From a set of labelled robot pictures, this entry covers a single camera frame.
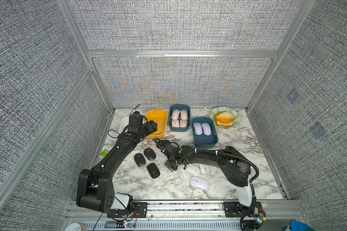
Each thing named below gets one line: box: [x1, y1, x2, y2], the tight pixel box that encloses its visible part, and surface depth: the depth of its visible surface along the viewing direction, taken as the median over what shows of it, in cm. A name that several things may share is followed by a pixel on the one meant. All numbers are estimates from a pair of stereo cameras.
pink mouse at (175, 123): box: [171, 119, 180, 128], surface depth 108 cm
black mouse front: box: [146, 162, 161, 179], surface depth 87 cm
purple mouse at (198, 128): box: [192, 122, 203, 136], surface depth 107 cm
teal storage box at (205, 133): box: [191, 116, 219, 149], surface depth 105 cm
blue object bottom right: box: [291, 220, 315, 231], surface depth 63 cm
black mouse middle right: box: [143, 147, 157, 161], surface depth 94 cm
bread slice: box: [216, 120, 233, 127], surface depth 108 cm
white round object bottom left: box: [64, 222, 82, 231], surface depth 66 cm
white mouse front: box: [189, 175, 210, 191], surface depth 83 cm
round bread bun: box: [214, 111, 235, 124], surface depth 108 cm
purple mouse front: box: [201, 122, 213, 137], surface depth 106 cm
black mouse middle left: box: [133, 153, 147, 167], surface depth 91 cm
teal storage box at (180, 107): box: [168, 103, 191, 132], surface depth 110 cm
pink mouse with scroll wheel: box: [180, 109, 188, 120], surface depth 115 cm
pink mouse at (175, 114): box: [171, 109, 181, 120], surface depth 115 cm
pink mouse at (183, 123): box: [179, 119, 188, 128], surface depth 108 cm
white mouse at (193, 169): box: [186, 163, 201, 176], surface depth 87 cm
